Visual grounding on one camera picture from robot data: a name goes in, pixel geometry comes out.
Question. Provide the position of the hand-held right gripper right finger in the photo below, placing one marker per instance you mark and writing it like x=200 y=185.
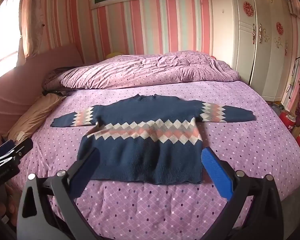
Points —
x=216 y=172

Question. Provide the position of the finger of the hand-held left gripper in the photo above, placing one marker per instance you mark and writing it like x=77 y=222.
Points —
x=23 y=146
x=5 y=147

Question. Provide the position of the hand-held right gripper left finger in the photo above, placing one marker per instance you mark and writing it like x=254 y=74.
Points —
x=86 y=170

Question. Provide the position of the navy diamond-pattern knit sweater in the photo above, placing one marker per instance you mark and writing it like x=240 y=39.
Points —
x=145 y=152

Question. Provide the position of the person's left hand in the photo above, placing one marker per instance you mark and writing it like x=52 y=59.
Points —
x=11 y=205

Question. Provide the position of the tan pillow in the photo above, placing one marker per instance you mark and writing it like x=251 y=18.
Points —
x=31 y=118

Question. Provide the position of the bed with purple dotted sheet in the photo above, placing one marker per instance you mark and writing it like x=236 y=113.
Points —
x=240 y=145

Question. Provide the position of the pink padded headboard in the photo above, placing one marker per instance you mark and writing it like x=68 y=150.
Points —
x=27 y=80

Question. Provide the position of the purple dotted folded quilt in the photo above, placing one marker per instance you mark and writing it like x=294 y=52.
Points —
x=150 y=71

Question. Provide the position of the yellow object behind quilt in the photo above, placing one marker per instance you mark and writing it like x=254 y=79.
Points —
x=113 y=55

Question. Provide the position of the pink striped curtain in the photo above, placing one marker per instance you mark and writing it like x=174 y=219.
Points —
x=32 y=25

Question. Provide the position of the white wardrobe with ornaments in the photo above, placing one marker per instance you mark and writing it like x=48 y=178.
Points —
x=260 y=42

